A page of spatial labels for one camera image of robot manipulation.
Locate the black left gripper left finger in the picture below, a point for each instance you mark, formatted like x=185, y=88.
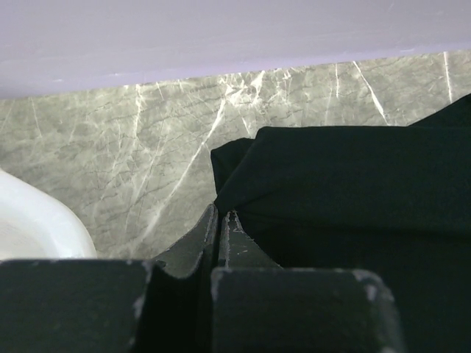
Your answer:
x=156, y=305

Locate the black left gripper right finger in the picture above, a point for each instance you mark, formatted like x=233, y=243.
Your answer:
x=259, y=306

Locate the black t shirt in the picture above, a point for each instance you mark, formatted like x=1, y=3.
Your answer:
x=393, y=200

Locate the white plastic basket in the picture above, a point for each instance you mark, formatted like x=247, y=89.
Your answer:
x=35, y=225

